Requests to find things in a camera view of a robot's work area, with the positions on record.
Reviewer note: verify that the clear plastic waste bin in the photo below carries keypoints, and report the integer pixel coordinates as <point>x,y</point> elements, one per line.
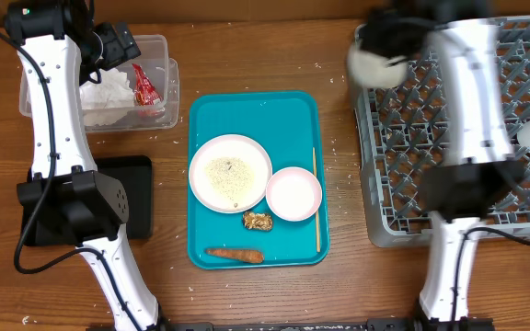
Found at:
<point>154,106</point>

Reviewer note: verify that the carrot piece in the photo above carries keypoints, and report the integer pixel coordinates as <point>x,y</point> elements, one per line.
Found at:
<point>243,255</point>

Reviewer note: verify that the wooden chopstick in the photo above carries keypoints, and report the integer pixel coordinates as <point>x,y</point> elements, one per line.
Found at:
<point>317,222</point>

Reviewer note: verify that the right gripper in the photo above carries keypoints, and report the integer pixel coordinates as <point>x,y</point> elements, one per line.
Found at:
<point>378,40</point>

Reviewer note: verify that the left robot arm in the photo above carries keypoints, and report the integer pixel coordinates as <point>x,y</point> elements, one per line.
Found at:
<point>133,306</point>

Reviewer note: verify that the white tissue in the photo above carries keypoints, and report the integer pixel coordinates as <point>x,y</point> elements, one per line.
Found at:
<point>103,117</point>
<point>113,92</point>

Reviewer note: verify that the large white plate with rice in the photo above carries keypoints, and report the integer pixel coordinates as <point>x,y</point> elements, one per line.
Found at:
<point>230,173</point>

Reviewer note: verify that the teal plastic serving tray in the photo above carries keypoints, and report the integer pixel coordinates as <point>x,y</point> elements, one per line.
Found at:
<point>286,125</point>

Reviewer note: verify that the walnut food scrap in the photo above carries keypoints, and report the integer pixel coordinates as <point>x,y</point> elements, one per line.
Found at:
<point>257,221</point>

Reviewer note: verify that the red snack wrapper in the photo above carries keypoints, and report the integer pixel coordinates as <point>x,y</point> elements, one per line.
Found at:
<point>145,94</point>

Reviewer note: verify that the small white bowl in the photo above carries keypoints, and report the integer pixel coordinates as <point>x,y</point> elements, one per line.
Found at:
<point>294,194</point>

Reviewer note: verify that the brown cardboard backdrop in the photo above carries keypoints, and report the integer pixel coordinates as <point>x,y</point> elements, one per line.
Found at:
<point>178,11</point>

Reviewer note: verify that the grey dishwasher rack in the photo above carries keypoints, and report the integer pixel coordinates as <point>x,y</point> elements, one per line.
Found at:
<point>403,132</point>

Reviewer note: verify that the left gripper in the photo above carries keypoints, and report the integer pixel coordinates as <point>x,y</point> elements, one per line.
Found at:
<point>117,53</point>

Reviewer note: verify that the black plastic tray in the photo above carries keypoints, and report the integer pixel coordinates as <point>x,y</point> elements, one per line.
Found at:
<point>138,197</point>

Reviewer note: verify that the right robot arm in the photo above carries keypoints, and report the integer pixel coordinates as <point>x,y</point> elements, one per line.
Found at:
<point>479,165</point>

